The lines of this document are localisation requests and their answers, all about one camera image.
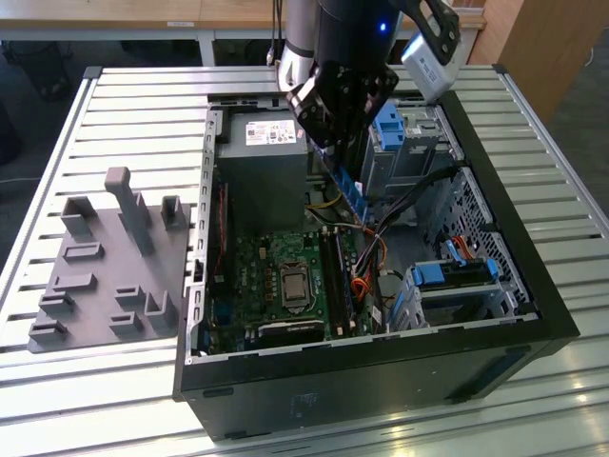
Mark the silver CPU in socket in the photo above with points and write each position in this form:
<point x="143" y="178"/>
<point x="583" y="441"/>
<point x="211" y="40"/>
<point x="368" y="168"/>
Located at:
<point x="294" y="285"/>

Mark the black RAM slot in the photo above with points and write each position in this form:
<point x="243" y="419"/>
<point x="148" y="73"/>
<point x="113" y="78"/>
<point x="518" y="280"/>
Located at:
<point x="331" y="285"/>

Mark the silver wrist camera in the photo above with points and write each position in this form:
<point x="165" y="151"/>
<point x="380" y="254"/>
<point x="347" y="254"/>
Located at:
<point x="428" y="66"/>

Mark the black heatsink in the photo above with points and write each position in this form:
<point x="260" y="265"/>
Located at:
<point x="290" y="329"/>

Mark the metal disk bay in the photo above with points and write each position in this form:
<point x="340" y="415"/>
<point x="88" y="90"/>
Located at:
<point x="457" y="304"/>

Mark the green motherboard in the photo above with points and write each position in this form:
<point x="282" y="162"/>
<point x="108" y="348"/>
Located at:
<point x="247" y="271"/>

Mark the grey power supply unit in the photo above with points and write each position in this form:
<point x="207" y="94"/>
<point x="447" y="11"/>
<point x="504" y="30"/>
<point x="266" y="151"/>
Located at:
<point x="261" y="181"/>

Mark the blue drive bay latch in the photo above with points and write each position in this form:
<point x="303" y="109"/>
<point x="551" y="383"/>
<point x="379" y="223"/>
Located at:
<point x="389" y="128"/>

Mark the grey parts rack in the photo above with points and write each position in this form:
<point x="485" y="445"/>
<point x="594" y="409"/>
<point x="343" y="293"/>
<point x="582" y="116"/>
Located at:
<point x="104" y="266"/>

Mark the blue disk carrier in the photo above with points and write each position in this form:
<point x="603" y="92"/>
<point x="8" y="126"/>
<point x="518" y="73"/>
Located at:
<point x="428" y="276"/>

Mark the wooden cabinet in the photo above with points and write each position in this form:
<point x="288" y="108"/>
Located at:
<point x="542" y="47"/>

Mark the black PC case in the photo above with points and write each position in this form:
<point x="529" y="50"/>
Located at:
<point x="333" y="395"/>

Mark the wooden desk white frame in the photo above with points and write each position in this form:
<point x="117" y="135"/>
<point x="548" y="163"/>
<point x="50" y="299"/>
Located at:
<point x="143" y="14"/>

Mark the blue RAM stick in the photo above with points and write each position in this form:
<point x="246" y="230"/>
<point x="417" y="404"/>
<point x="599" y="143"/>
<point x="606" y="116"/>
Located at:
<point x="351" y="195"/>

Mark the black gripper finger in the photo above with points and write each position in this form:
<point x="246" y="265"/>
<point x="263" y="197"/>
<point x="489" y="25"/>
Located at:
<point x="376" y="95"/>
<point x="314" y="105"/>

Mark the metal drive cage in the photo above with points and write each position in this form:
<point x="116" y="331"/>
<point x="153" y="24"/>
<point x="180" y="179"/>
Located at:
<point x="409" y="166"/>

